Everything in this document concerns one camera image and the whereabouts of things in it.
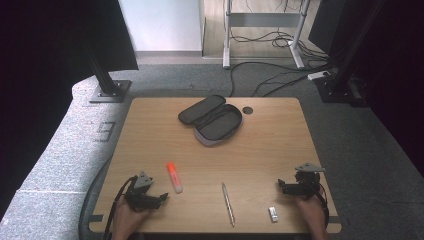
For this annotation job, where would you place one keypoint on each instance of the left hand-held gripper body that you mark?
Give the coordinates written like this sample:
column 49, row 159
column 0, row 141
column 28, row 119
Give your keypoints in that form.
column 140, row 195

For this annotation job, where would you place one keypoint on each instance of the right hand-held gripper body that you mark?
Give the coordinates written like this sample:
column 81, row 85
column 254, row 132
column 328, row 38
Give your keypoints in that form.
column 307, row 181

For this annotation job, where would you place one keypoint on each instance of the white usb stick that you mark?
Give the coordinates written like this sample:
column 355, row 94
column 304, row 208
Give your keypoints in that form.
column 273, row 214

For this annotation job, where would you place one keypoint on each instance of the silver pen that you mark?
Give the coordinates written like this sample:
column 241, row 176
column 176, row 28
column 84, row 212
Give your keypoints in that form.
column 228, row 204

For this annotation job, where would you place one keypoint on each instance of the black pencil case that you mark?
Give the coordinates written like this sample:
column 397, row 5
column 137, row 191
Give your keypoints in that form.
column 211, row 120

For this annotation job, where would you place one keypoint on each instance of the person's left hand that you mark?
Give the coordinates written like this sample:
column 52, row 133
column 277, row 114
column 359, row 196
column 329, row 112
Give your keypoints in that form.
column 128, row 218

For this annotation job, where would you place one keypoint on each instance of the person's right hand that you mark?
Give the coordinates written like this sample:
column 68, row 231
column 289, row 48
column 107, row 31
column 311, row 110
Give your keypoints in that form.
column 311, row 210

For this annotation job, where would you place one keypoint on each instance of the orange highlighter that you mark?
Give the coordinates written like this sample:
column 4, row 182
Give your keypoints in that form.
column 174, row 177

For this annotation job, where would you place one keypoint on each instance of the grey tape strip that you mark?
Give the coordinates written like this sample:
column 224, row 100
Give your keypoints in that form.
column 334, row 220
column 96, row 218

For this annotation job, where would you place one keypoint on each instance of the black metal stand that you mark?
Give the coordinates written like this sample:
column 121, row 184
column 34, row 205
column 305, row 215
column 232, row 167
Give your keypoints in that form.
column 108, row 86
column 340, row 86

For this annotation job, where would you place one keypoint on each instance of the white power strip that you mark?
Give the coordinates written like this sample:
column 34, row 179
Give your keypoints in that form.
column 318, row 75

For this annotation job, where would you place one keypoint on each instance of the black curtain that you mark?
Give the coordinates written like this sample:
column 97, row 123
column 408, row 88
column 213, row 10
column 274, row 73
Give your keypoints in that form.
column 393, row 83
column 50, row 66

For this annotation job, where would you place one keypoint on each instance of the white desk frame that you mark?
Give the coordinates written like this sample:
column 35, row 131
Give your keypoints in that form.
column 263, row 20

